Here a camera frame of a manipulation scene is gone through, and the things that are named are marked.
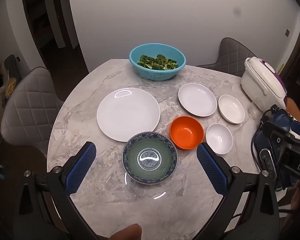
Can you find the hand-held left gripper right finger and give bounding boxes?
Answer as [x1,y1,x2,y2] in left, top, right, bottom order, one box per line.
[196,142,288,240]

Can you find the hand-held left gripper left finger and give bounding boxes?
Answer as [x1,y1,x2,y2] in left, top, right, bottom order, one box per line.
[14,141,100,240]

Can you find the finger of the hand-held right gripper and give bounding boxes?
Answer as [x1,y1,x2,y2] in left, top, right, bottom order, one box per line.
[261,119,300,153]

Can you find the small white bowl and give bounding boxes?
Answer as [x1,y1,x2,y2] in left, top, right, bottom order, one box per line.
[205,123,233,155]

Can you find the orange bowl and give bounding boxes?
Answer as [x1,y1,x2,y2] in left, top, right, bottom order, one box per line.
[169,116,204,150]

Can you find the shallow white bowl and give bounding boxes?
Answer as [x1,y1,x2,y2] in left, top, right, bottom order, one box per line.
[218,94,245,125]

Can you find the blue patterned bowl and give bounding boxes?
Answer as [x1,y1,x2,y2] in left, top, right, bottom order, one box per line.
[122,131,178,185]

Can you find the medium white plate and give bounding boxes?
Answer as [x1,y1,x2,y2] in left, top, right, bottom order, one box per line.
[178,82,218,117]

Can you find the large white plate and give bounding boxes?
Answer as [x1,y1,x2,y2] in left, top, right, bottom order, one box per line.
[97,87,161,142]

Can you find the person's left hand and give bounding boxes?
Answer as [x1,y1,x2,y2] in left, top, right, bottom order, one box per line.
[107,224,143,240]

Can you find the navy electric cooker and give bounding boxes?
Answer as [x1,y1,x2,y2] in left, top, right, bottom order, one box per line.
[251,105,300,190]

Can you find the brown chair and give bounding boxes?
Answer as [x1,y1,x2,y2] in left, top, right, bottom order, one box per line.
[286,97,300,125]

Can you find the clear glass jar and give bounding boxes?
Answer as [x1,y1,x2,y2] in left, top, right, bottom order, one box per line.
[248,102,262,119]

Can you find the white and purple rice cooker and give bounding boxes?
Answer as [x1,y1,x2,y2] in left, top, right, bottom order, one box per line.
[241,57,288,112]

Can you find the grey quilted chair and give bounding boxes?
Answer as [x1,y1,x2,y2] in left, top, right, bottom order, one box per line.
[0,67,63,150]
[196,37,257,78]

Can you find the teal plastic colander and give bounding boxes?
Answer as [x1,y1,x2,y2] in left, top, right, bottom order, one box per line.
[129,43,186,81]

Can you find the green leafy vegetables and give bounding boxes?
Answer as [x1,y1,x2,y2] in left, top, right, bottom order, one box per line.
[137,54,178,70]

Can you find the grey high-back chair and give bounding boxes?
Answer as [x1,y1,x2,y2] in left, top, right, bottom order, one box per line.
[4,54,22,80]

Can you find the black power cable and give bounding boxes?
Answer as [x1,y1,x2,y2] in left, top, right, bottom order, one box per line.
[250,110,268,173]

